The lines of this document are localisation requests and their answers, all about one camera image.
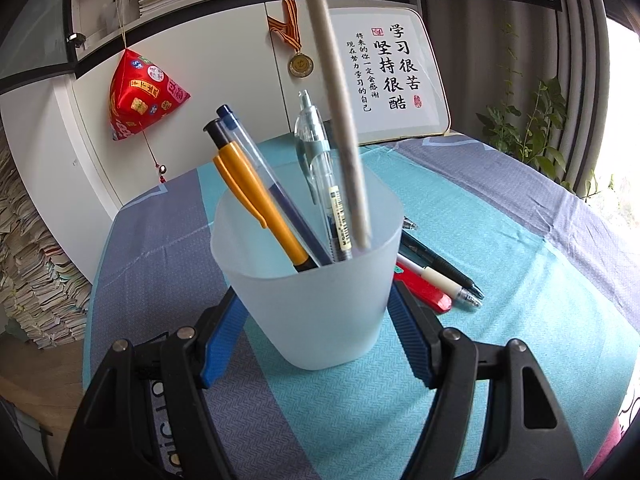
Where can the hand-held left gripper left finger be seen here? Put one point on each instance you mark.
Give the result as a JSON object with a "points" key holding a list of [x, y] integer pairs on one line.
{"points": [[225, 340]]}

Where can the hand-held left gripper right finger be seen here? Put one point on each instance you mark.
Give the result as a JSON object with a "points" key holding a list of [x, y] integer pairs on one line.
{"points": [[412, 340]]}

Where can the wide red and black pen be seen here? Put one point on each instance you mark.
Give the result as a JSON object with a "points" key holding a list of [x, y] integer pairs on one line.
{"points": [[425, 292]]}

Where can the clear pen with white grip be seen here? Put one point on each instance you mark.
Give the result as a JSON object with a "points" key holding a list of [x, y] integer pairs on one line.
{"points": [[440, 282]]}

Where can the translucent white plastic cup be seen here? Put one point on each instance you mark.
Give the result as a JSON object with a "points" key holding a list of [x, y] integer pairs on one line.
{"points": [[310, 315]]}

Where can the yellow and black pen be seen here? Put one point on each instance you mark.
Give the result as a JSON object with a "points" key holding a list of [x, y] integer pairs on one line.
{"points": [[250, 187]]}

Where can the clear pen with blue cap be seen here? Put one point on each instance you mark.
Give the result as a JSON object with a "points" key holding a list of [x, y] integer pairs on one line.
{"points": [[250, 147]]}

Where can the clear pen with teal grip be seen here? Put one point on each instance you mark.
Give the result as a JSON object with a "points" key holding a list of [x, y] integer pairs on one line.
{"points": [[320, 160]]}

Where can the beige pen with clear cap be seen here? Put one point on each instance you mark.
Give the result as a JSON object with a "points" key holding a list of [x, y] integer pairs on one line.
{"points": [[340, 110]]}

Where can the blue grey printed tablecloth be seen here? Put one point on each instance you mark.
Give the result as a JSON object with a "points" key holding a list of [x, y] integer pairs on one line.
{"points": [[500, 285]]}

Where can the large pile of worn books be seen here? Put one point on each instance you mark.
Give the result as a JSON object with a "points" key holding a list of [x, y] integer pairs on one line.
{"points": [[35, 270]]}

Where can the person's red trousers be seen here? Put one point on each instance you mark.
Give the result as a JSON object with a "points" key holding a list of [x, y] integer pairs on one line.
{"points": [[607, 452]]}

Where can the floral patterned seat cushion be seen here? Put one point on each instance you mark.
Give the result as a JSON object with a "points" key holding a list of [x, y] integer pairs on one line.
{"points": [[629, 412]]}

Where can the green leafy potted plant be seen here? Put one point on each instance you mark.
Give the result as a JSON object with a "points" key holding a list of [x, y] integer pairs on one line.
{"points": [[535, 125]]}

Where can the red pyramid hanging ornament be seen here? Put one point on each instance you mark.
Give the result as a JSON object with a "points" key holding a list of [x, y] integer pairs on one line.
{"points": [[145, 95]]}

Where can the white bookshelf cabinet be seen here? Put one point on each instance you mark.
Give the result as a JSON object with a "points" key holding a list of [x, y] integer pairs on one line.
{"points": [[200, 75]]}

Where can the framed calligraphy board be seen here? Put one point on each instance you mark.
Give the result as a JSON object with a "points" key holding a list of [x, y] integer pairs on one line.
{"points": [[400, 70]]}

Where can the gold medal with striped ribbon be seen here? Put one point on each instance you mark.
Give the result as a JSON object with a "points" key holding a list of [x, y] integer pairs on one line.
{"points": [[299, 64]]}

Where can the clear acrylic pen holder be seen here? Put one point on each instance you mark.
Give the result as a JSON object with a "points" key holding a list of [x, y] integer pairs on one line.
{"points": [[117, 10]]}

